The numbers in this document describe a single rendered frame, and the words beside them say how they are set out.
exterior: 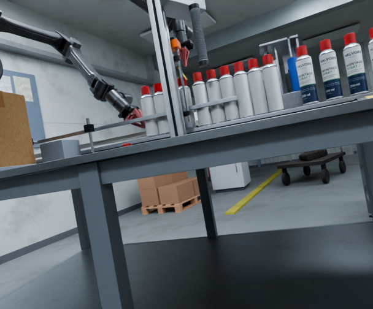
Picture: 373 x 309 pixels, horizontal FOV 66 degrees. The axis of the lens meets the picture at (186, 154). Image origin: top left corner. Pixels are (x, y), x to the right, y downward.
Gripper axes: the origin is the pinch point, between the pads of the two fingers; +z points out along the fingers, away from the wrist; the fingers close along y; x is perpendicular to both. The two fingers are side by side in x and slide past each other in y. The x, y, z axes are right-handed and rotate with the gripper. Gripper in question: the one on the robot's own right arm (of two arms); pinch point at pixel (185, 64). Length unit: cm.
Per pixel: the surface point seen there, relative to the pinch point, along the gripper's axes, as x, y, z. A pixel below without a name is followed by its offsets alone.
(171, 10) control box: 31.4, -5.3, -10.2
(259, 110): 22.9, -28.5, 28.9
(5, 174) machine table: 66, 40, 36
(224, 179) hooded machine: -388, 49, 107
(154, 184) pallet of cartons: -269, 136, 83
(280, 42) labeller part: 14.7, -39.8, 5.1
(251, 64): 21.5, -28.3, 12.1
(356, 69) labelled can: 24, -60, 22
